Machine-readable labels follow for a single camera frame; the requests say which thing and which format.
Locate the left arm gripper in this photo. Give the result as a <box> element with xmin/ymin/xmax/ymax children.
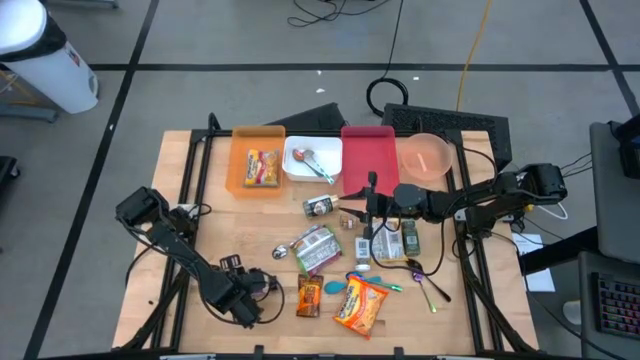
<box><xmin>217</xmin><ymin>253</ymin><xmax>282</xmax><ymax>329</ymax></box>

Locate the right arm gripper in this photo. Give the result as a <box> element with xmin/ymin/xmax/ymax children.
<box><xmin>338</xmin><ymin>170</ymin><xmax>401</xmax><ymax>240</ymax></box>

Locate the silver spoon teal striped handle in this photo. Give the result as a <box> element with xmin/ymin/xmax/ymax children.
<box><xmin>302</xmin><ymin>148</ymin><xmax>336</xmax><ymax>185</ymax></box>

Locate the green pink ramen packet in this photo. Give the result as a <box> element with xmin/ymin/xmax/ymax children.
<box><xmin>291</xmin><ymin>223</ymin><xmax>345</xmax><ymax>279</ymax></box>

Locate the yellow red ramen packet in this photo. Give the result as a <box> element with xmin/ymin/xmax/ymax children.
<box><xmin>243</xmin><ymin>148</ymin><xmax>281</xmax><ymax>189</ymax></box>

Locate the white label spice bottle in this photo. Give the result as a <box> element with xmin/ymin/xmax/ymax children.
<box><xmin>353</xmin><ymin>235</ymin><xmax>373</xmax><ymax>273</ymax></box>

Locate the red plastic bin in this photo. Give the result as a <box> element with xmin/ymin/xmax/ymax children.
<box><xmin>339</xmin><ymin>124</ymin><xmax>401</xmax><ymax>200</ymax></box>

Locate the green spice jar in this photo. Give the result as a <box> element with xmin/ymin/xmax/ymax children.
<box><xmin>401</xmin><ymin>218</ymin><xmax>422</xmax><ymax>257</ymax></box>

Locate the orange brown snack pouch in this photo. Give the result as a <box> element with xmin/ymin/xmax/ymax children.
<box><xmin>295</xmin><ymin>273</ymin><xmax>325</xmax><ymax>319</ymax></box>

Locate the white plastic bin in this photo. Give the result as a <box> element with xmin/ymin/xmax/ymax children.
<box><xmin>281</xmin><ymin>133</ymin><xmax>344</xmax><ymax>182</ymax></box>

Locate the translucent pink bowl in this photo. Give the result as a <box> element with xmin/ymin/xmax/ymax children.
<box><xmin>399</xmin><ymin>132</ymin><xmax>454</xmax><ymax>181</ymax></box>

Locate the iridescent green blue spoon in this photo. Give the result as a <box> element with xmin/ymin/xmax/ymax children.
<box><xmin>344</xmin><ymin>270</ymin><xmax>404</xmax><ymax>293</ymax></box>

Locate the teal round lid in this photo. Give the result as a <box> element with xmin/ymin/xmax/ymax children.
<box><xmin>323</xmin><ymin>274</ymin><xmax>384</xmax><ymax>296</ymax></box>

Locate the purple iridescent spoon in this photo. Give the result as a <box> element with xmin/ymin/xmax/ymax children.
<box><xmin>410</xmin><ymin>268</ymin><xmax>438</xmax><ymax>315</ymax></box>

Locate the black flat panel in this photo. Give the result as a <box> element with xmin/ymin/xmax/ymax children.
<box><xmin>266</xmin><ymin>101</ymin><xmax>349</xmax><ymax>134</ymax></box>

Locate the orange ramen packet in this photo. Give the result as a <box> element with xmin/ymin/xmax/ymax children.
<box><xmin>332</xmin><ymin>273</ymin><xmax>390</xmax><ymax>340</ymax></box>

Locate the black mesh computer case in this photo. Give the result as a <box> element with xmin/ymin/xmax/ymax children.
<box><xmin>380</xmin><ymin>102</ymin><xmax>514</xmax><ymax>174</ymax></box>

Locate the orange plastic bin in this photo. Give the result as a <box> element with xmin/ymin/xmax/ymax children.
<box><xmin>224</xmin><ymin>124</ymin><xmax>287</xmax><ymax>201</ymax></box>

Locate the white paper sheet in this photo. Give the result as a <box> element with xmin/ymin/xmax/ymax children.
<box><xmin>511</xmin><ymin>232</ymin><xmax>557</xmax><ymax>294</ymax></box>

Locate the black desk leg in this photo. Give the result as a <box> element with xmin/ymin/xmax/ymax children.
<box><xmin>518</xmin><ymin>225</ymin><xmax>600</xmax><ymax>277</ymax></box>

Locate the computer mouse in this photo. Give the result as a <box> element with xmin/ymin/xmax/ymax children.
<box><xmin>561</xmin><ymin>298</ymin><xmax>584</xmax><ymax>327</ymax></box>

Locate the dark desk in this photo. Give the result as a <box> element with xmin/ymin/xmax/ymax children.
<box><xmin>577</xmin><ymin>248</ymin><xmax>640</xmax><ymax>360</ymax></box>

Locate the grey desk top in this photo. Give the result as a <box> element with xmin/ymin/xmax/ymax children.
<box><xmin>588</xmin><ymin>119</ymin><xmax>640</xmax><ymax>266</ymax></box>

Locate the black device on desk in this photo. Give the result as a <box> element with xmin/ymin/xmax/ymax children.
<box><xmin>607</xmin><ymin>113</ymin><xmax>640</xmax><ymax>181</ymax></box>

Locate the black computer keyboard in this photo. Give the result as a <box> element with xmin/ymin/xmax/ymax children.
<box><xmin>592</xmin><ymin>271</ymin><xmax>640</xmax><ymax>342</ymax></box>

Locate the dark chair base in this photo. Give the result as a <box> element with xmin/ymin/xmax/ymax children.
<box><xmin>0</xmin><ymin>155</ymin><xmax>22</xmax><ymax>184</ymax></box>

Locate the white trash can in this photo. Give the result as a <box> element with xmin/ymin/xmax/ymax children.
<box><xmin>0</xmin><ymin>0</ymin><xmax>100</xmax><ymax>115</ymax></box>

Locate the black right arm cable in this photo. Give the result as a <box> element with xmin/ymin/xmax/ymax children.
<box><xmin>369</xmin><ymin>218</ymin><xmax>447</xmax><ymax>279</ymax></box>

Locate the black aluminium table frame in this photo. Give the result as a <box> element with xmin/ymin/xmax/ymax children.
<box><xmin>112</xmin><ymin>112</ymin><xmax>540</xmax><ymax>360</ymax></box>

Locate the black floor cable with loop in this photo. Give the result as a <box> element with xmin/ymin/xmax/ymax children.
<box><xmin>365</xmin><ymin>0</ymin><xmax>410</xmax><ymax>119</ymax></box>

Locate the white cable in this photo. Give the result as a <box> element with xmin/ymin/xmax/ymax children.
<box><xmin>537</xmin><ymin>202</ymin><xmax>571</xmax><ymax>222</ymax></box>

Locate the yellow cable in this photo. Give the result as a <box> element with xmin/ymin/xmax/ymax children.
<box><xmin>453</xmin><ymin>0</ymin><xmax>495</xmax><ymax>114</ymax></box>

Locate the tangled black floor cable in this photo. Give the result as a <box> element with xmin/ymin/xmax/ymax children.
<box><xmin>286</xmin><ymin>0</ymin><xmax>392</xmax><ymax>29</ymax></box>

